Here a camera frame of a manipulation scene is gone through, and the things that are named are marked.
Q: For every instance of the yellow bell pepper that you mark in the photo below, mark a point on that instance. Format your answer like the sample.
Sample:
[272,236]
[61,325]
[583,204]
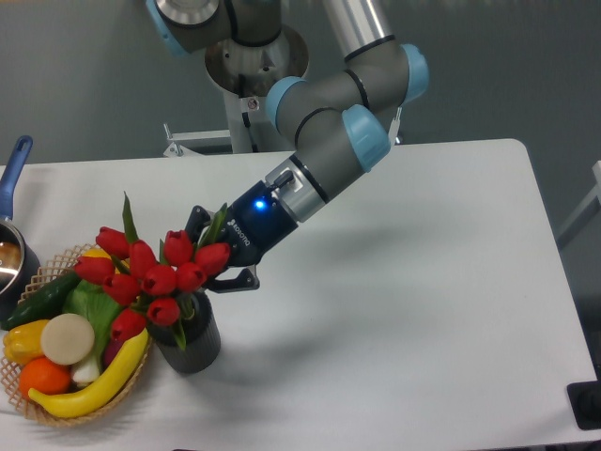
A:
[23,343]

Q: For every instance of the blue handled saucepan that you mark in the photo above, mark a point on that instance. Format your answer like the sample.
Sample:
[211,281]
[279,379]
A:
[18,262]

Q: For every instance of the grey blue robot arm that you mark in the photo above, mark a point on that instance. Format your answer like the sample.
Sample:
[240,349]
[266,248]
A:
[331,124]

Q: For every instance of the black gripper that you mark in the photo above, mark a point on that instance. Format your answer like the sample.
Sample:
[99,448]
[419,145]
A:
[253,224]

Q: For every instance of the green cucumber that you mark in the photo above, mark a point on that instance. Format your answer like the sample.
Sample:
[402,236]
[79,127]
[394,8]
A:
[45,303]

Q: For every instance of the purple sweet potato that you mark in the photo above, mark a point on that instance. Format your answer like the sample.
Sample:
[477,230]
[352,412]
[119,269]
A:
[110,352]

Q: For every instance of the black device at edge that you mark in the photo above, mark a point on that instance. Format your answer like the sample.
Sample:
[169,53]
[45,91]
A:
[585,403]

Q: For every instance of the white frame at right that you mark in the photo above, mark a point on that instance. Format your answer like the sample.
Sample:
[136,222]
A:
[582,214]

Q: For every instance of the orange fruit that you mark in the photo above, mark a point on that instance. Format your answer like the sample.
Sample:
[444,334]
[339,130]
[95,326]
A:
[44,376]

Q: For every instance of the woven wicker basket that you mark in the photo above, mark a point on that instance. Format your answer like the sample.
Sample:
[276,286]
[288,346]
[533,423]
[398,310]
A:
[11,372]

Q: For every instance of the beige round disc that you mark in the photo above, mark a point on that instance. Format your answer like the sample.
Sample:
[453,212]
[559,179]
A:
[67,339]

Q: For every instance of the green bok choy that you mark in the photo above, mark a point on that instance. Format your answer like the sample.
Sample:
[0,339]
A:
[92,303]

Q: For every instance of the yellow squash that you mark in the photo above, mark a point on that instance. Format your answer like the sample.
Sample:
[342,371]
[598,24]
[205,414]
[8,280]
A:
[96,253]

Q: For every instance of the white metal base frame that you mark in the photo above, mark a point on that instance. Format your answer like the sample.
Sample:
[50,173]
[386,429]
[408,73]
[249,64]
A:
[182,144]

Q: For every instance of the yellow banana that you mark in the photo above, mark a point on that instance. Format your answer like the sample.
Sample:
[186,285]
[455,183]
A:
[103,390]

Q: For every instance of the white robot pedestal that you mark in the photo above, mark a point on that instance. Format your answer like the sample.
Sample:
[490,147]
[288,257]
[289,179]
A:
[245,76]

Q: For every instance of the dark grey ribbed vase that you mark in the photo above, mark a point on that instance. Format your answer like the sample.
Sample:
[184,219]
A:
[203,340]

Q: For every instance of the red tulip bouquet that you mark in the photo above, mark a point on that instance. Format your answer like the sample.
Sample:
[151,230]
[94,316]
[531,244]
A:
[155,288]

